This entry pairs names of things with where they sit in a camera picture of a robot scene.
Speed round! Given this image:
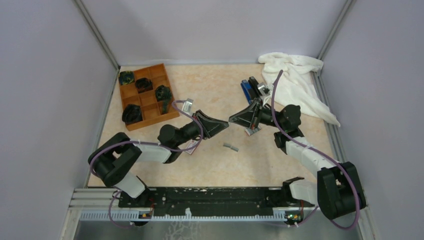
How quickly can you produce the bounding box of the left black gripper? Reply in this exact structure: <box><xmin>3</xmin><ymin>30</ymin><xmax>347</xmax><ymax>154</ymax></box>
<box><xmin>175</xmin><ymin>109</ymin><xmax>230</xmax><ymax>147</ymax></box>

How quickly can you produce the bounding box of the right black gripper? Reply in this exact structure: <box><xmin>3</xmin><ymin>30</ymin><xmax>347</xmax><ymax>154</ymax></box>
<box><xmin>229</xmin><ymin>98</ymin><xmax>285</xmax><ymax>130</ymax></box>

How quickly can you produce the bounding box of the black stapler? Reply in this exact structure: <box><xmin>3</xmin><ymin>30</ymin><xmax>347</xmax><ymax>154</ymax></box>
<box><xmin>247</xmin><ymin>76</ymin><xmax>262</xmax><ymax>99</ymax></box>

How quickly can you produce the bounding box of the blue stapler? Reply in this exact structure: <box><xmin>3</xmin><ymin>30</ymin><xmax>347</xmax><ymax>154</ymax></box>
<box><xmin>240</xmin><ymin>79</ymin><xmax>256</xmax><ymax>104</ymax></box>

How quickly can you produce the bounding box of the orange wooden divided tray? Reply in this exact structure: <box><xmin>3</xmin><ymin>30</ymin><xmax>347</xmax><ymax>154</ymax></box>
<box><xmin>119</xmin><ymin>63</ymin><xmax>180</xmax><ymax>131</ymax></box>

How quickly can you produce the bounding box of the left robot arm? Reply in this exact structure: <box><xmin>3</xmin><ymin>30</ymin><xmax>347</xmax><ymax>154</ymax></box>
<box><xmin>88</xmin><ymin>110</ymin><xmax>229</xmax><ymax>207</ymax></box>

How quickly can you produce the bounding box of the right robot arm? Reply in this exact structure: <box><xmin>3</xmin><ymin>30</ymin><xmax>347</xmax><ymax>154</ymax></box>
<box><xmin>229</xmin><ymin>99</ymin><xmax>367</xmax><ymax>220</ymax></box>

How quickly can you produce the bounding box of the open staple box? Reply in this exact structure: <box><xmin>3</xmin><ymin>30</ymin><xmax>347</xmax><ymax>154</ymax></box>
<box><xmin>245</xmin><ymin>126</ymin><xmax>261</xmax><ymax>136</ymax></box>

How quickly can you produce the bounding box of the red white staple box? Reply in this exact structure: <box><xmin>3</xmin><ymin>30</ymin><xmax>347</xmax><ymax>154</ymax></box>
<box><xmin>185</xmin><ymin>140</ymin><xmax>199</xmax><ymax>155</ymax></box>

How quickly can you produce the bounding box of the white towel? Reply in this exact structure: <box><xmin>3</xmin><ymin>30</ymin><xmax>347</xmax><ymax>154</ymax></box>
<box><xmin>258</xmin><ymin>52</ymin><xmax>341</xmax><ymax>127</ymax></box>

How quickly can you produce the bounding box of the dark rolled tie back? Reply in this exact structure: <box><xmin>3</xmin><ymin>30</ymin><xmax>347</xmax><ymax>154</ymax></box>
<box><xmin>155</xmin><ymin>85</ymin><xmax>172</xmax><ymax>102</ymax></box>

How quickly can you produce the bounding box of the dark rolled tie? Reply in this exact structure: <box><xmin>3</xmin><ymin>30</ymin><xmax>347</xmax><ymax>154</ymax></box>
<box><xmin>155</xmin><ymin>85</ymin><xmax>172</xmax><ymax>102</ymax></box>
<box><xmin>121</xmin><ymin>104</ymin><xmax>143</xmax><ymax>125</ymax></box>
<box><xmin>118</xmin><ymin>70</ymin><xmax>135</xmax><ymax>86</ymax></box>
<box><xmin>135</xmin><ymin>77</ymin><xmax>153</xmax><ymax>94</ymax></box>

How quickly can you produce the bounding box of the dark rolled tie middle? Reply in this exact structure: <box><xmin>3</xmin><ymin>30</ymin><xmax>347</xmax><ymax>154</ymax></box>
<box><xmin>135</xmin><ymin>77</ymin><xmax>153</xmax><ymax>94</ymax></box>

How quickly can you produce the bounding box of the dark rolled tie front right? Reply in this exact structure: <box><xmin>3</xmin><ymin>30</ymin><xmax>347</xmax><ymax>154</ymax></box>
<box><xmin>121</xmin><ymin>104</ymin><xmax>143</xmax><ymax>125</ymax></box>

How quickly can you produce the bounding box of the dark rolled tie front left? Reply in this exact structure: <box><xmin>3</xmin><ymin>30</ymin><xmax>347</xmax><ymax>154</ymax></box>
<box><xmin>118</xmin><ymin>70</ymin><xmax>135</xmax><ymax>86</ymax></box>

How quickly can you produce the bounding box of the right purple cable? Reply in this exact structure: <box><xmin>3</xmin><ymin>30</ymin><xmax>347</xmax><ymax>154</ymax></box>
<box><xmin>270</xmin><ymin>69</ymin><xmax>361</xmax><ymax>231</ymax></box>

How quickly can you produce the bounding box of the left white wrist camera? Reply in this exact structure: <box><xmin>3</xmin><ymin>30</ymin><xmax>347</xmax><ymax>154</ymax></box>
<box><xmin>182</xmin><ymin>98</ymin><xmax>194</xmax><ymax>116</ymax></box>

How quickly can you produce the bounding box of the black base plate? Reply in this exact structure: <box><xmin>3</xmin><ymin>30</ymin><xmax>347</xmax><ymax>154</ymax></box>
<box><xmin>117</xmin><ymin>187</ymin><xmax>316</xmax><ymax>218</ymax></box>

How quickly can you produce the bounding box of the aluminium frame rail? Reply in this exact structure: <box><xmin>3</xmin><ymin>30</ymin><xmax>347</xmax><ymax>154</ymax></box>
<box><xmin>60</xmin><ymin>187</ymin><xmax>380</xmax><ymax>240</ymax></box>

